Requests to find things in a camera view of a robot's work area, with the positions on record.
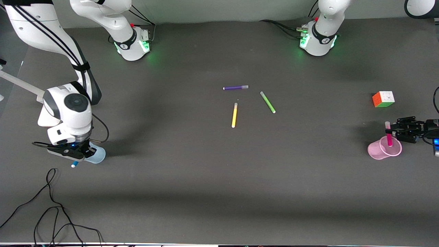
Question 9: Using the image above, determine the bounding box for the pink marker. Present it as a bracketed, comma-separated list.
[384, 121, 393, 147]

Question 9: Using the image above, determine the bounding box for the translucent blue plastic cup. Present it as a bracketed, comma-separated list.
[83, 144, 106, 164]

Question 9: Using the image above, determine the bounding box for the translucent pink plastic cup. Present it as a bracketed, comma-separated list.
[367, 136, 402, 160]

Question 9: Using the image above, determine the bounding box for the multicoloured puzzle cube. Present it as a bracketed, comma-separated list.
[372, 91, 395, 108]

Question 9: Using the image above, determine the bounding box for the white stand with base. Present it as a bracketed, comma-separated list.
[0, 71, 52, 127]

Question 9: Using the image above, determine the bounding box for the green marker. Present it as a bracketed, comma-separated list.
[260, 91, 276, 114]

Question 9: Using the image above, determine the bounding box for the loose thin black cable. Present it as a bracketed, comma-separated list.
[0, 168, 104, 247]

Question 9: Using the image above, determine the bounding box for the black right arm base cable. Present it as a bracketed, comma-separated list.
[125, 5, 157, 44]

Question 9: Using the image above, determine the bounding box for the black arm base cable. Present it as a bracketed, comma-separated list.
[125, 5, 157, 44]
[259, 9, 318, 39]

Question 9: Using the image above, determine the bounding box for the black left arm base cable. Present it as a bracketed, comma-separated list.
[259, 9, 318, 39]

